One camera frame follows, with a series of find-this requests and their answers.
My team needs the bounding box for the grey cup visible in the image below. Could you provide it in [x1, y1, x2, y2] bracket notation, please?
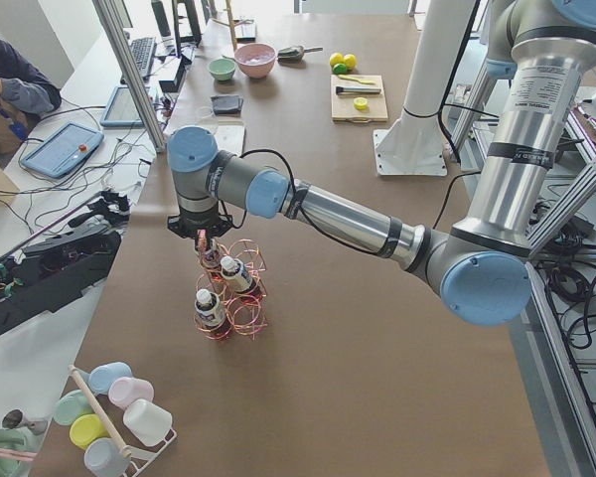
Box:
[83, 437, 129, 477]

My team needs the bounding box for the copper wire bottle rack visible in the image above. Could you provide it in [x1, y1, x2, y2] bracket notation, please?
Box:
[196, 238, 267, 340]

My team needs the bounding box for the green bowl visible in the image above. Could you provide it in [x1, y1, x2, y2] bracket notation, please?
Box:
[208, 58, 236, 81]

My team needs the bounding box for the steel muddler black tip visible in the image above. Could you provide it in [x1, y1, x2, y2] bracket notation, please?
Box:
[335, 85, 381, 95]

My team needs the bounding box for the green cup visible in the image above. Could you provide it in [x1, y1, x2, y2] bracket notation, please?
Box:
[53, 390, 93, 426]

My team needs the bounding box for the cream rabbit tray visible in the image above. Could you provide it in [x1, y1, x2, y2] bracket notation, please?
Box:
[215, 118, 245, 155]

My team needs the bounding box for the clear wine glass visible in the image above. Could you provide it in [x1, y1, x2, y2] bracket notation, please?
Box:
[196, 106, 218, 134]

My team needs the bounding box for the wooden stand with round base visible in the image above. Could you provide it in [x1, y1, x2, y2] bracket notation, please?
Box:
[212, 0, 256, 52]

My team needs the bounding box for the blue teach pendant near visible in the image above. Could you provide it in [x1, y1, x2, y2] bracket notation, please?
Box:
[21, 122, 104, 179]

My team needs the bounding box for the upper yellow lemon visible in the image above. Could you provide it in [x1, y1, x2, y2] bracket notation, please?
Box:
[329, 52, 345, 68]

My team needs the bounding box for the seated person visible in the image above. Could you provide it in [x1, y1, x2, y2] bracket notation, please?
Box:
[0, 39, 62, 156]

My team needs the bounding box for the blue teach pendant far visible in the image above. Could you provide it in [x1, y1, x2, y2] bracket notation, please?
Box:
[99, 85, 143, 128]

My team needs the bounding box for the lemon half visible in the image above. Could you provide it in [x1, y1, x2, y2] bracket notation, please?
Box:
[354, 97, 369, 110]

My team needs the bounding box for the black equipment case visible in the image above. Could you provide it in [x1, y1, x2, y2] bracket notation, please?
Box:
[0, 191, 130, 336]

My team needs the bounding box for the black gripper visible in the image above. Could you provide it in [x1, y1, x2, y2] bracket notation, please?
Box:
[167, 211, 234, 258]

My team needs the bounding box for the aluminium frame post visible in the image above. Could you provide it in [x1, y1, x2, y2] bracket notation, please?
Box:
[91, 0, 166, 153]

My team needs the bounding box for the dark tea bottle white cap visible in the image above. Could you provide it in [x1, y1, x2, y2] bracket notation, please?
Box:
[221, 255, 260, 297]

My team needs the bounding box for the pink cup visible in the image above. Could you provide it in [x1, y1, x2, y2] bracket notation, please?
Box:
[107, 377, 154, 409]

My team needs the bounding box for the yellow cup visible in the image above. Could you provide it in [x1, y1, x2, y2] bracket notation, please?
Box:
[69, 413, 109, 450]

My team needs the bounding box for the metal ice scoop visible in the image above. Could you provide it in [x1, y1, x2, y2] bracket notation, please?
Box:
[277, 45, 324, 62]

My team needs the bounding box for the folded grey cloth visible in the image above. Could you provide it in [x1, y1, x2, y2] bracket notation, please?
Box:
[211, 94, 243, 115]

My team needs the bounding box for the bamboo cutting board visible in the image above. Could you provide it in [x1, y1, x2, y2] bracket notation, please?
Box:
[330, 75, 388, 123]

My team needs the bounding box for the black keyboard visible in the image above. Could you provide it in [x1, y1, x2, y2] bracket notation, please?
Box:
[129, 37, 157, 82]

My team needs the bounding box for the white cup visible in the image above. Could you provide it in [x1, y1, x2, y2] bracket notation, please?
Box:
[123, 398, 173, 446]

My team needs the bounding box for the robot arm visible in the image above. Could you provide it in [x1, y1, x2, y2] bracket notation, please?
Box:
[168, 1, 596, 326]

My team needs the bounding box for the pink bowl with ice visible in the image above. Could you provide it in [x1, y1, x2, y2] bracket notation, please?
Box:
[234, 43, 277, 80]

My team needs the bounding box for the yellow plastic knife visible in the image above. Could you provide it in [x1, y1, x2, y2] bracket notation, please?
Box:
[337, 75, 376, 85]

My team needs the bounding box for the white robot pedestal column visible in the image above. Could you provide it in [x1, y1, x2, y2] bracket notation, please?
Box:
[400, 0, 496, 120]

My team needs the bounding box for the blue teach pendant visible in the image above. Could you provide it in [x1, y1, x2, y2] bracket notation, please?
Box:
[21, 122, 104, 179]
[99, 85, 143, 128]

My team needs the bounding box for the light blue cup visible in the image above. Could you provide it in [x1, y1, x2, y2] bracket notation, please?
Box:
[88, 362, 133, 395]

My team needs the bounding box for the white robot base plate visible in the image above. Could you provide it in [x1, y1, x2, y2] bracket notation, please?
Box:
[372, 128, 447, 177]

